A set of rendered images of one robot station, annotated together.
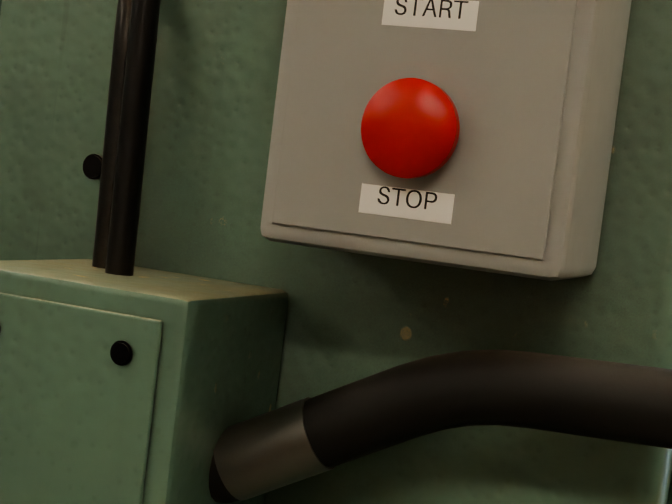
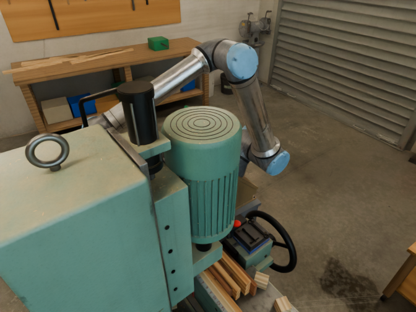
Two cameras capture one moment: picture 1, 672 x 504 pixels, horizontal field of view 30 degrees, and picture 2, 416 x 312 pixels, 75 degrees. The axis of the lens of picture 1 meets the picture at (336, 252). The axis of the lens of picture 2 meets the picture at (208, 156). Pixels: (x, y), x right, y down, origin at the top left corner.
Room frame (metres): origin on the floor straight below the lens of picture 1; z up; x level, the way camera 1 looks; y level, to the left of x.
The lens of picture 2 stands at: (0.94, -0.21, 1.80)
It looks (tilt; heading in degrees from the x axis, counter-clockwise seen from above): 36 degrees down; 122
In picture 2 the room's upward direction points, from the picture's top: straight up
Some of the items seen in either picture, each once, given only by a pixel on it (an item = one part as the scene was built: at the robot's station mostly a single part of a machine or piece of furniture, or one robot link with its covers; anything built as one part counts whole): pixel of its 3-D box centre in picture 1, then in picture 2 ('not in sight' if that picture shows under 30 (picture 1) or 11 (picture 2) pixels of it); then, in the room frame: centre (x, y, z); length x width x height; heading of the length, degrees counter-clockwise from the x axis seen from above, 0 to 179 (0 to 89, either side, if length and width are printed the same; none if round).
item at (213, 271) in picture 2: not in sight; (212, 272); (0.68, 0.23, 0.92); 0.19 x 0.02 x 0.05; 159
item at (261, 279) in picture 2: not in sight; (260, 280); (0.84, 0.29, 0.92); 0.04 x 0.03 x 0.04; 9
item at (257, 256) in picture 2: not in sight; (245, 244); (0.73, 0.39, 0.92); 0.15 x 0.13 x 0.09; 159
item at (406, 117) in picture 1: (409, 128); not in sight; (0.38, -0.02, 1.36); 0.03 x 0.01 x 0.03; 69
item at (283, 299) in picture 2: not in sight; (282, 306); (0.93, 0.25, 0.92); 0.04 x 0.04 x 0.04; 48
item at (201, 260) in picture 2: not in sight; (198, 256); (0.65, 0.20, 1.03); 0.14 x 0.07 x 0.09; 69
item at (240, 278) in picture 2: not in sight; (229, 267); (0.73, 0.27, 0.94); 0.18 x 0.02 x 0.07; 159
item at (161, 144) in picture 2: not in sight; (140, 131); (0.61, 0.09, 1.54); 0.08 x 0.08 x 0.17; 69
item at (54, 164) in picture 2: not in sight; (48, 152); (0.55, -0.05, 1.55); 0.06 x 0.02 x 0.06; 69
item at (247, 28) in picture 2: not in sight; (252, 50); (-0.81, 3.98, 0.57); 0.47 x 0.37 x 1.14; 64
